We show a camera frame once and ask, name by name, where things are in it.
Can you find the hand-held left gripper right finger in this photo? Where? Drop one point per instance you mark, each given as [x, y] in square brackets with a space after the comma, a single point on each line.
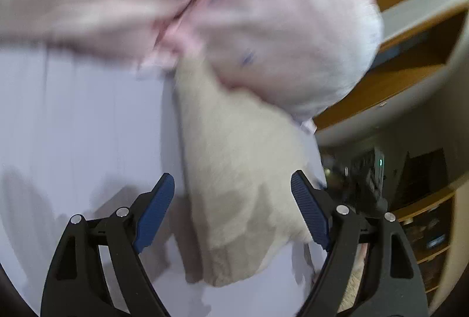
[309, 209]

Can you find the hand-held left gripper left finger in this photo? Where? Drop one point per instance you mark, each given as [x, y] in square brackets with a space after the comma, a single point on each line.
[155, 212]

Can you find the cream fleece garment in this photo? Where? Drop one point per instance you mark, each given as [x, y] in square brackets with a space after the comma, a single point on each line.
[242, 170]

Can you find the pink printed baby garment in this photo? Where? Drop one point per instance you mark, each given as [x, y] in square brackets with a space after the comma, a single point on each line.
[256, 20]

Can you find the dark furniture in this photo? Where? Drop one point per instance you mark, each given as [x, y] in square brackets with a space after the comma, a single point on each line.
[421, 174]

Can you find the wooden cabinet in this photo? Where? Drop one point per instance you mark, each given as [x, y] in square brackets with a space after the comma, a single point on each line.
[427, 229]

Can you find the wooden shelf unit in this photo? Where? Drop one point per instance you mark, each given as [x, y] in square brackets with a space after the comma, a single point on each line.
[406, 42]

